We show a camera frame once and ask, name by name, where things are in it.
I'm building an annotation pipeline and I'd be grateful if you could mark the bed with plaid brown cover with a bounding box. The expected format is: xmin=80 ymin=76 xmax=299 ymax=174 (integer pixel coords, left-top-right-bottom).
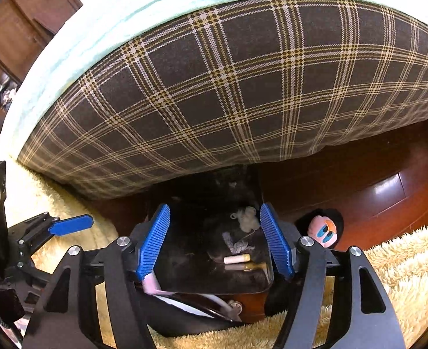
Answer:
xmin=16 ymin=0 xmax=428 ymax=200

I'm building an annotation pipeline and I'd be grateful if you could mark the white cotton wad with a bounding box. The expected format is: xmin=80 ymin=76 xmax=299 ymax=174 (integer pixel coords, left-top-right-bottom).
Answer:
xmin=230 ymin=206 xmax=260 ymax=232

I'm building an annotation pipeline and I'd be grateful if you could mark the brown wooden wardrobe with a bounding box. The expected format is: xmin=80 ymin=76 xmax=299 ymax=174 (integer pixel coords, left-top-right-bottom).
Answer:
xmin=0 ymin=0 xmax=84 ymax=162

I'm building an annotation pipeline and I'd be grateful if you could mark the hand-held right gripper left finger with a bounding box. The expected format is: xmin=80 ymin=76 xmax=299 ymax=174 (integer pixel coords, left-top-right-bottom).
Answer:
xmin=21 ymin=204 xmax=173 ymax=349

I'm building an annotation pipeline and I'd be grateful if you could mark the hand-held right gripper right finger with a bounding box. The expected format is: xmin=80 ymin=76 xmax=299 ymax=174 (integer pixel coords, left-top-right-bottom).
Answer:
xmin=259 ymin=203 xmax=407 ymax=349

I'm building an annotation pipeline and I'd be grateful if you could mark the pink and white tube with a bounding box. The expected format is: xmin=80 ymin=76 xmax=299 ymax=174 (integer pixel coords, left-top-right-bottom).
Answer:
xmin=223 ymin=253 xmax=252 ymax=265

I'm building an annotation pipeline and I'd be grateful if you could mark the black plush slipper pink face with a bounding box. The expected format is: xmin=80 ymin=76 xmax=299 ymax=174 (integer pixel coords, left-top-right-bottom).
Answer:
xmin=294 ymin=208 xmax=345 ymax=251

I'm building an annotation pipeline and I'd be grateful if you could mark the cream fluffy rug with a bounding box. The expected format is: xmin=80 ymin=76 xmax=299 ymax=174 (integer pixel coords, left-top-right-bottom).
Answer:
xmin=0 ymin=157 xmax=428 ymax=349

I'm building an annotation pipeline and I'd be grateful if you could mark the light blue sun-print towel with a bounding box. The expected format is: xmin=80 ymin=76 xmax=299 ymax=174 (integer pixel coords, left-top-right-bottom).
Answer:
xmin=0 ymin=0 xmax=428 ymax=161

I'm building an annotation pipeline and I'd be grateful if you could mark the black trash bin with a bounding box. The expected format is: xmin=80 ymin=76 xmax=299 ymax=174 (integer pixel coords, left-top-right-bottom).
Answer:
xmin=128 ymin=165 xmax=276 ymax=337

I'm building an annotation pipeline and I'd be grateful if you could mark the crumpled white paper scrap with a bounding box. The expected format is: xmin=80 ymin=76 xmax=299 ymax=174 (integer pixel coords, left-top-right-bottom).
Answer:
xmin=223 ymin=231 xmax=253 ymax=255

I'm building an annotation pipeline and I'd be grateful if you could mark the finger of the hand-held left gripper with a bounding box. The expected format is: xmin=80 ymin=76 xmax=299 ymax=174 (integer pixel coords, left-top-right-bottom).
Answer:
xmin=5 ymin=262 xmax=56 ymax=289
xmin=8 ymin=213 xmax=94 ymax=259

